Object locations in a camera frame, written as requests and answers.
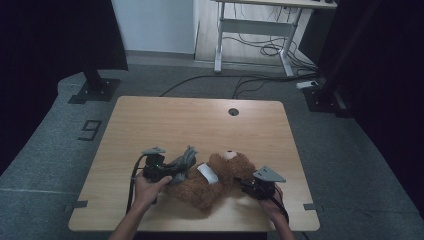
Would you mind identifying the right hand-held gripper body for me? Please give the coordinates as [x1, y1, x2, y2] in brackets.
[244, 165, 287, 201]

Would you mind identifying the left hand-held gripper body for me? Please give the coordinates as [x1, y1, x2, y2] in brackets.
[141, 146, 175, 184]

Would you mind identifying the brown plush teddy bear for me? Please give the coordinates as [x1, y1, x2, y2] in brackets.
[165, 150, 258, 215]

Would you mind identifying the person's right hand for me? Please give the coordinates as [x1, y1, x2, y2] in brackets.
[258, 184, 290, 223]

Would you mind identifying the person's left hand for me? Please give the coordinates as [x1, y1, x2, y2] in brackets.
[133, 173, 174, 211]

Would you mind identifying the light wooden table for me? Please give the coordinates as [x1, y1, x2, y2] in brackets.
[67, 95, 321, 233]

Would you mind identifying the grey tape strip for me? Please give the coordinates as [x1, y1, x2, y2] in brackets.
[302, 202, 324, 212]
[64, 199, 89, 212]

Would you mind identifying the dark floor socket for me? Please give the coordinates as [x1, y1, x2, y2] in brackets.
[77, 119, 103, 142]

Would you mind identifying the black stand base left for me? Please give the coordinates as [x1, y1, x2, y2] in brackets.
[67, 61, 121, 105]

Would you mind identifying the black stand base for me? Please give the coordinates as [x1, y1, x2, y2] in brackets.
[67, 61, 121, 105]
[301, 83, 355, 118]

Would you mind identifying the black stand base right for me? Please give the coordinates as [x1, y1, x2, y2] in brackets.
[301, 83, 355, 118]

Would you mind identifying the white power strip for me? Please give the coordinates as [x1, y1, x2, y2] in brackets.
[295, 79, 320, 91]

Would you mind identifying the black curtain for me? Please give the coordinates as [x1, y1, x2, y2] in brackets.
[0, 0, 130, 176]
[315, 0, 424, 216]

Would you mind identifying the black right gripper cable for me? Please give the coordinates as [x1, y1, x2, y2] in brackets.
[270, 193, 292, 225]

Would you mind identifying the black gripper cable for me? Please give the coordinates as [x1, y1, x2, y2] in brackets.
[125, 154, 148, 215]
[270, 193, 292, 225]

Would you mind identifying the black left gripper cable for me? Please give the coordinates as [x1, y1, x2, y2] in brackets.
[125, 154, 148, 215]

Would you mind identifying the long black floor cable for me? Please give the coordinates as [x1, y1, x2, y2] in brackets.
[158, 73, 322, 100]

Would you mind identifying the tangle of black floor cables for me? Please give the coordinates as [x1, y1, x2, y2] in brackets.
[222, 33, 318, 74]

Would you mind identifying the white desk frame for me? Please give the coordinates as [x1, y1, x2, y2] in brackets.
[212, 0, 338, 78]

